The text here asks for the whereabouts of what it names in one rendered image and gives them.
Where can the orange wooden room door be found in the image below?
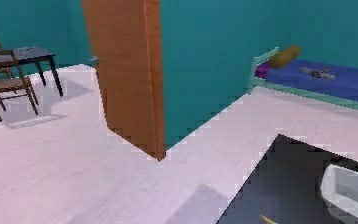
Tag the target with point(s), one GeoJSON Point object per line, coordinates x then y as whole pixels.
{"type": "Point", "coordinates": [127, 73]}

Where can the yellow pencil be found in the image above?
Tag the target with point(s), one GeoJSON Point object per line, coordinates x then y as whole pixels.
{"type": "Point", "coordinates": [267, 219]}

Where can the bed with blue cover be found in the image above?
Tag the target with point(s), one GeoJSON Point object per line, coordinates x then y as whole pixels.
{"type": "Point", "coordinates": [320, 83]}

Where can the grey object on bed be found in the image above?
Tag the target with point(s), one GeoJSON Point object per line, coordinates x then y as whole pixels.
{"type": "Point", "coordinates": [317, 73]}

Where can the olive yellow pillow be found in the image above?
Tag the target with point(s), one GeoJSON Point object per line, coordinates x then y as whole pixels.
{"type": "Point", "coordinates": [284, 56]}

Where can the black small table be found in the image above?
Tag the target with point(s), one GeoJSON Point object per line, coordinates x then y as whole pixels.
{"type": "Point", "coordinates": [33, 55]}

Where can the black dining table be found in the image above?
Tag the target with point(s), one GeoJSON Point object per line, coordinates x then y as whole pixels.
{"type": "Point", "coordinates": [287, 186]}

